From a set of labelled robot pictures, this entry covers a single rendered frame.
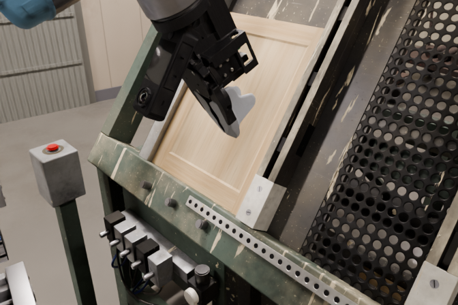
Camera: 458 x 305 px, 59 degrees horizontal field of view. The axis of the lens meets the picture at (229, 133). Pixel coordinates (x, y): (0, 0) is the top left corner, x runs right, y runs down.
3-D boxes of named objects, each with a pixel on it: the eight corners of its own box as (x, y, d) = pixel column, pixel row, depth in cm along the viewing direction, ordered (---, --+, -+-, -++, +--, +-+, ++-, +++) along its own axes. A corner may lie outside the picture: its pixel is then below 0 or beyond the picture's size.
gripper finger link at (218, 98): (243, 122, 53) (217, 71, 48) (234, 130, 53) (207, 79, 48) (223, 111, 57) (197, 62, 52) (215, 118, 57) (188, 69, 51)
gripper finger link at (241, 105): (271, 123, 59) (249, 75, 53) (242, 149, 57) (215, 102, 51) (258, 116, 61) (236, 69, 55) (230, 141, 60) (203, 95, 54)
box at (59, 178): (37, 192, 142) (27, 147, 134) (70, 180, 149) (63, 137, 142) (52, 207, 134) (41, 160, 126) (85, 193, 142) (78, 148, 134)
